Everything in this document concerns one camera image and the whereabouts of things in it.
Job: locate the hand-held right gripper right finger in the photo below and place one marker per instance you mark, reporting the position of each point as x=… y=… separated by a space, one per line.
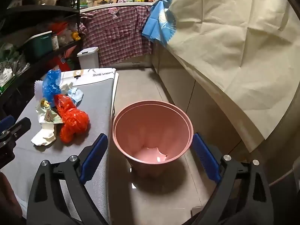
x=206 y=157

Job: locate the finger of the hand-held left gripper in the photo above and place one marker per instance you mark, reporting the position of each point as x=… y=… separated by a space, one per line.
x=17 y=129
x=6 y=123

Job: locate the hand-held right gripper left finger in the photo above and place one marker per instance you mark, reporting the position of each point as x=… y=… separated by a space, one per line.
x=93 y=157

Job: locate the colourful snack wrapper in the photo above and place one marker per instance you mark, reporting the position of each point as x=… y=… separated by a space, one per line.
x=48 y=112

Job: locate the red plastic bag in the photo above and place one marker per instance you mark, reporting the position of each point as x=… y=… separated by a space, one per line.
x=72 y=119

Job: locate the blue plastic bag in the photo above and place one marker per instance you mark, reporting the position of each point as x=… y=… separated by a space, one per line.
x=50 y=84

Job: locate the pink plastic trash bin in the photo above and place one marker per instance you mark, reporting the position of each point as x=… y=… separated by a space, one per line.
x=150 y=126

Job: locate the light blue face mask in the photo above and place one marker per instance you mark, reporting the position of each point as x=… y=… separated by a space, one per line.
x=76 y=95

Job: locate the person's left forearm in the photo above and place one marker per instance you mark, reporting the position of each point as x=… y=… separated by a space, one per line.
x=8 y=196

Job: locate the green food packets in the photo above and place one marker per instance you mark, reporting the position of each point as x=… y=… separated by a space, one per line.
x=8 y=72

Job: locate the beige kitchen cabinet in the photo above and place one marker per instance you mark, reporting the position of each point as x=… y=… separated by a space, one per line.
x=175 y=82

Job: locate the red package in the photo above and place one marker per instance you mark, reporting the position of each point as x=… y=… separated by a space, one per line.
x=62 y=61

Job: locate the green storage box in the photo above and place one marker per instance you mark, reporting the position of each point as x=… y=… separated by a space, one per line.
x=38 y=45

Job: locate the white labelled jar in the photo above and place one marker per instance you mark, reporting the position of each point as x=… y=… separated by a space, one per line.
x=55 y=43

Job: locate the white pedal bin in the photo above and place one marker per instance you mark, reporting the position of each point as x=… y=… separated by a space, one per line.
x=88 y=57

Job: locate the metal vent grille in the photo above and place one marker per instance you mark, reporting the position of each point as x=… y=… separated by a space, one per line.
x=136 y=64

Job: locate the clear bag of garlic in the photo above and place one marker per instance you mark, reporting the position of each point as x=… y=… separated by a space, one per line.
x=66 y=36

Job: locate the orange plastic bag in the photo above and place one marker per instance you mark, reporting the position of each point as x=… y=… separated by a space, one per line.
x=58 y=27

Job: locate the yellow toy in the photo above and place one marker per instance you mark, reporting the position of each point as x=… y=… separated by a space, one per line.
x=75 y=35

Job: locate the black shelf rack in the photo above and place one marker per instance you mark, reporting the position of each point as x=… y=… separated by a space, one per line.
x=35 y=10

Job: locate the cream cloth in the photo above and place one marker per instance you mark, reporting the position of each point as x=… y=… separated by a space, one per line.
x=234 y=39

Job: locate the plaid shirt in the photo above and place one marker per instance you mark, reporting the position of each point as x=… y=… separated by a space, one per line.
x=117 y=35

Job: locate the black pot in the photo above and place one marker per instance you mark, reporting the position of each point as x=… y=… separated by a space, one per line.
x=65 y=2

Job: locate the blue printed cloth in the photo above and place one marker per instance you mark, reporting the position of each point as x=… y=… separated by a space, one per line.
x=154 y=25

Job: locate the green bowl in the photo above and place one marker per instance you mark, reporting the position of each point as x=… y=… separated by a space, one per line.
x=83 y=4

